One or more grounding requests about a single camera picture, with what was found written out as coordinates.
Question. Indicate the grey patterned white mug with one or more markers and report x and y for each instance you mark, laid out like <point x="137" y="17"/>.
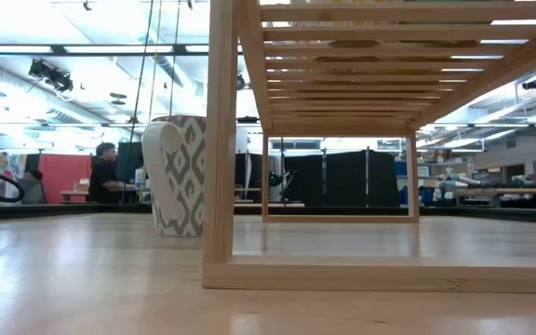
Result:
<point x="189" y="186"/>

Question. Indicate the small background robot arm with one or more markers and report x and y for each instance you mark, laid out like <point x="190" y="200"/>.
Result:
<point x="277" y="179"/>

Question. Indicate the slatted wooden mug rack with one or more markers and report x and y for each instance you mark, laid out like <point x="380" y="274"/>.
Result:
<point x="219" y="139"/>

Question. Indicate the black partition screen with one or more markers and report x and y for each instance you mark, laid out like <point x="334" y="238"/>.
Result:
<point x="342" y="177"/>

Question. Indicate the black monitor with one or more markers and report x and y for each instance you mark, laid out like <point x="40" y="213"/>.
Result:
<point x="129" y="160"/>

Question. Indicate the person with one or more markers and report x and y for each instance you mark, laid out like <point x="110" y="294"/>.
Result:
<point x="33" y="186"/>
<point x="103" y="179"/>

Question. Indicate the red partition screen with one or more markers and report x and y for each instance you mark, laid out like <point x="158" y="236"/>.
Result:
<point x="63" y="177"/>

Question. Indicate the black ceiling light fixture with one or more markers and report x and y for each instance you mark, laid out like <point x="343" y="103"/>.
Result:
<point x="51" y="76"/>

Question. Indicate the wooden work table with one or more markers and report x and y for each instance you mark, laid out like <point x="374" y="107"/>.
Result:
<point x="505" y="191"/>

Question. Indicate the colourful poster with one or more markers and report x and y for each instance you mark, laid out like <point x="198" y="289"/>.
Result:
<point x="3" y="167"/>

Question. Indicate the black ceiling device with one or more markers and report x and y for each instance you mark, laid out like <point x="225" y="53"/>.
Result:
<point x="533" y="84"/>

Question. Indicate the black metal table frame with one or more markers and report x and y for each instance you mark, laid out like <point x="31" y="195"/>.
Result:
<point x="86" y="209"/>

